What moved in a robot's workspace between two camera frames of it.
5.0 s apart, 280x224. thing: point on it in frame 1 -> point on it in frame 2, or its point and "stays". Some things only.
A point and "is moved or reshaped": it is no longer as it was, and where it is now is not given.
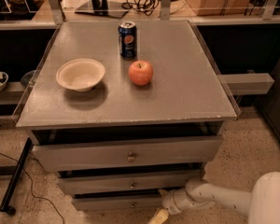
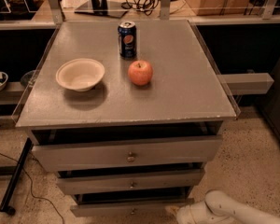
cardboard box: (220, 0) stays
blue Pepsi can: (127, 33) stays
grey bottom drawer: (130, 203) is moved or reshaped
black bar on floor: (16, 178) stays
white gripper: (169, 201) -> (186, 216)
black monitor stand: (100, 5) stays
